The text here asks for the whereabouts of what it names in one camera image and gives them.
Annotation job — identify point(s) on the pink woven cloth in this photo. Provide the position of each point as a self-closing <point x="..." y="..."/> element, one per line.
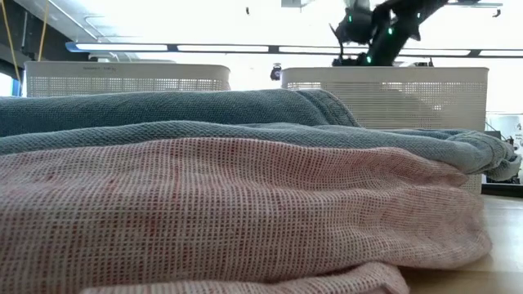
<point x="204" y="212"/>

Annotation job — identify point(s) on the grey-blue sweatshirt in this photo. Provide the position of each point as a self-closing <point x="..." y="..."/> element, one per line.
<point x="163" y="110"/>

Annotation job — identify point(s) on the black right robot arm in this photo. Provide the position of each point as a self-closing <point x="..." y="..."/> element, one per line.
<point x="392" y="41"/>

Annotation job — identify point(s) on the long ceiling light strip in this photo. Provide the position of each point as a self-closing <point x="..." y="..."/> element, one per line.
<point x="224" y="48"/>

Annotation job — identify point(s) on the white perforated plastic basket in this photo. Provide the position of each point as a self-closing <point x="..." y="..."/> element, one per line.
<point x="408" y="102"/>
<point x="122" y="83"/>

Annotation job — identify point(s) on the small black camera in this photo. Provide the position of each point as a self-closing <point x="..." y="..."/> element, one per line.
<point x="276" y="72"/>

